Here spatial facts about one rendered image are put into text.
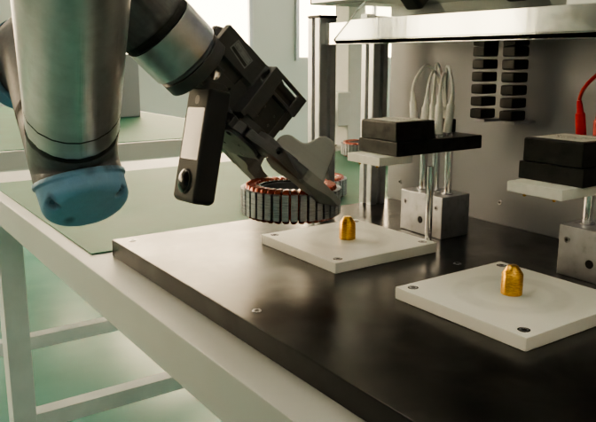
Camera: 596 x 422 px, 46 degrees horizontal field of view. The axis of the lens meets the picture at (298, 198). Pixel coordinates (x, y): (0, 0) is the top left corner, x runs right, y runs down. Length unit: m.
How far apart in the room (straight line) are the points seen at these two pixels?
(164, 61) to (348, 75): 1.27
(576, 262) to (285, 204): 0.31
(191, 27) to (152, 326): 0.29
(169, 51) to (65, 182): 0.16
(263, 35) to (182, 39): 5.36
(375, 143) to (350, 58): 1.06
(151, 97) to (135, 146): 3.44
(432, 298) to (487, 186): 0.39
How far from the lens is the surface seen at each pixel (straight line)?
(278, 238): 0.83
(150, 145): 2.14
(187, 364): 0.65
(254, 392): 0.54
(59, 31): 0.47
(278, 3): 6.11
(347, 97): 1.88
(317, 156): 0.72
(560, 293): 0.69
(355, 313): 0.63
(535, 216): 0.96
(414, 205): 0.92
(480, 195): 1.01
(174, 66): 0.66
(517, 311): 0.63
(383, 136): 0.84
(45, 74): 0.50
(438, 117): 0.88
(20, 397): 1.72
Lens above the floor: 0.99
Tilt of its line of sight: 11 degrees down
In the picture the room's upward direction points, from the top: straight up
